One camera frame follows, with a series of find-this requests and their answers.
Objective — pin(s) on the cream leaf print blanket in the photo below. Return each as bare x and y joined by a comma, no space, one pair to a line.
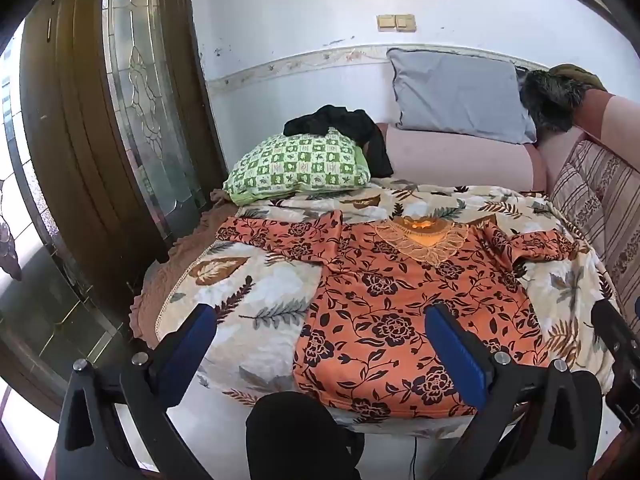
260,280

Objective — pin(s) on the black garment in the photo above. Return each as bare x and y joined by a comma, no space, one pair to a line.
350,120

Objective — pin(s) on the green checked pillow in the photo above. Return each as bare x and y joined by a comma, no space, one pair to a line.
300,165

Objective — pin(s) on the beige wall switch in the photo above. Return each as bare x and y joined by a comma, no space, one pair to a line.
405,22
386,22

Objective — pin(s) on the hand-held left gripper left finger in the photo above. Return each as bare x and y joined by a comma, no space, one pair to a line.
187,355

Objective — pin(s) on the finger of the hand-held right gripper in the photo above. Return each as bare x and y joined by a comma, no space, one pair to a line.
625,360

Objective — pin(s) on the striped sofa cushion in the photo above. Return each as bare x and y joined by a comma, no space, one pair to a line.
600,195

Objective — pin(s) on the wooden door with glass pane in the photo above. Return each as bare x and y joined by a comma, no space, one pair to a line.
75,110

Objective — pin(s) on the orange black floral shirt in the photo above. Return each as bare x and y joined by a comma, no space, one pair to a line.
380,310

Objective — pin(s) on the person's leg in black trousers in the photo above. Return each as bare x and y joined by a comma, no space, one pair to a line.
300,435

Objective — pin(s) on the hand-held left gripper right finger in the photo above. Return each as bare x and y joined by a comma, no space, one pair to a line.
457,355

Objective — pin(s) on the grey pillow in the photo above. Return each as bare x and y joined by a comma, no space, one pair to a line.
460,90

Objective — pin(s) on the pink sofa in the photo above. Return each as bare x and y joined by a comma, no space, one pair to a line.
450,160

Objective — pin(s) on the dark furry cloth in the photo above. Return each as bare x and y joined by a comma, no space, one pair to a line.
550,95

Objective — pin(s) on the olive cloth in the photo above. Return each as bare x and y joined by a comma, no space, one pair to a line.
580,75

